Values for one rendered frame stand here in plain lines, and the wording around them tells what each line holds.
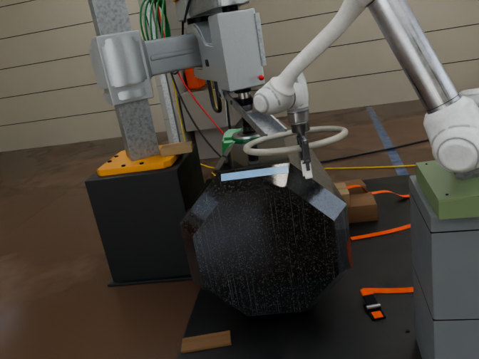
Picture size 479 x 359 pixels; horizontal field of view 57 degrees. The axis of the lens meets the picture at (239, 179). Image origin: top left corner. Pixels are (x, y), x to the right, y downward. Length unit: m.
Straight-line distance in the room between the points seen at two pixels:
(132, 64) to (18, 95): 6.50
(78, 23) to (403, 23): 7.30
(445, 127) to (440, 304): 0.63
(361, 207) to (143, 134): 1.60
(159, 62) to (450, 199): 2.04
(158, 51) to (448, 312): 2.19
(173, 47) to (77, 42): 5.47
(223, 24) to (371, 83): 5.13
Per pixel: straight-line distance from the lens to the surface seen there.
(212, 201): 2.12
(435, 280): 1.67
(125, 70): 2.79
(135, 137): 2.91
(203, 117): 5.40
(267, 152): 1.90
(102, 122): 8.46
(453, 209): 1.53
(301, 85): 1.80
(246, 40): 2.56
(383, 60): 7.43
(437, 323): 1.77
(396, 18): 1.44
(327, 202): 2.12
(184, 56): 3.07
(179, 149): 2.86
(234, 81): 2.54
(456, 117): 1.42
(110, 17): 2.87
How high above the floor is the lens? 1.46
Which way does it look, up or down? 18 degrees down
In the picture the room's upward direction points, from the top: 10 degrees counter-clockwise
